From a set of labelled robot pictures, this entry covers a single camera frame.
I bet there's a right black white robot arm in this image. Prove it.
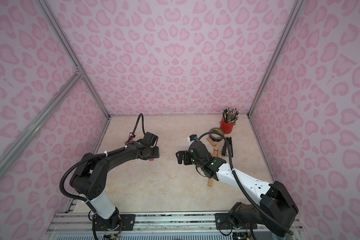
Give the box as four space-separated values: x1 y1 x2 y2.
176 141 299 237

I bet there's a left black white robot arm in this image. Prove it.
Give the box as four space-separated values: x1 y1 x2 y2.
59 132 160 230

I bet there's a natural wood block upper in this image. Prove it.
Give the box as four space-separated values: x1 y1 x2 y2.
214 142 222 152

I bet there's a long natural wood block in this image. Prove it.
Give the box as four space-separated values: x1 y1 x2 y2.
208 179 214 187

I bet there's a black stapler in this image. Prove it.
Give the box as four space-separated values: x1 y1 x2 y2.
222 137 233 157

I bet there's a red pencil cup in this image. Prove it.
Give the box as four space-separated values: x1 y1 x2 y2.
220 120 236 135

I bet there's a bundle of coloured pencils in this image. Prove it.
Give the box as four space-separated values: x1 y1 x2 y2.
222 108 240 124

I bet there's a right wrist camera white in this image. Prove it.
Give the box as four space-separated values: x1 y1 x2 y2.
188 135 198 145

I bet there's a grey duct tape roll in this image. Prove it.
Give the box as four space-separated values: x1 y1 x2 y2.
209 128 225 142

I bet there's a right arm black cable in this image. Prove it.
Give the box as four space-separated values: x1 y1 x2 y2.
197 131 294 236

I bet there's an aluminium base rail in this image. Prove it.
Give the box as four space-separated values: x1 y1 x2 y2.
44 209 304 240

